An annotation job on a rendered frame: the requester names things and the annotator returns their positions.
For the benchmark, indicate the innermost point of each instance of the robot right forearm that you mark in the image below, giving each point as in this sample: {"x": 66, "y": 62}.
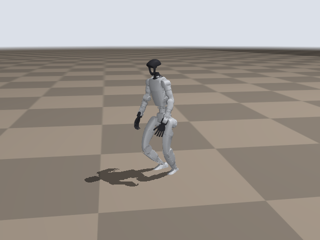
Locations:
{"x": 143, "y": 107}

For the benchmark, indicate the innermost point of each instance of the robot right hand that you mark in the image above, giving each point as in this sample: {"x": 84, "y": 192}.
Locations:
{"x": 137, "y": 120}

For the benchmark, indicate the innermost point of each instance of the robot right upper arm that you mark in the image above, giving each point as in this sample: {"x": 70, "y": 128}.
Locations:
{"x": 147, "y": 96}

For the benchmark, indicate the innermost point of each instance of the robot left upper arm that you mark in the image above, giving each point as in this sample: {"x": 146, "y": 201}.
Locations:
{"x": 166, "y": 84}

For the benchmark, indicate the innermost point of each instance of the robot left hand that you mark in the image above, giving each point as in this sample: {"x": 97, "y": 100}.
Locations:
{"x": 161, "y": 128}

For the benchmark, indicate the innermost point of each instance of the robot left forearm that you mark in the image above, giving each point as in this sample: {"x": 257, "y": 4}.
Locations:
{"x": 169, "y": 108}

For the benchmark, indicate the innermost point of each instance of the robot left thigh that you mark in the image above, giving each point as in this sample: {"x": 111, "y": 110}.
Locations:
{"x": 167, "y": 135}

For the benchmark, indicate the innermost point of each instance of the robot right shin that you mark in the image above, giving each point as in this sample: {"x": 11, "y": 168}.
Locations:
{"x": 154, "y": 156}

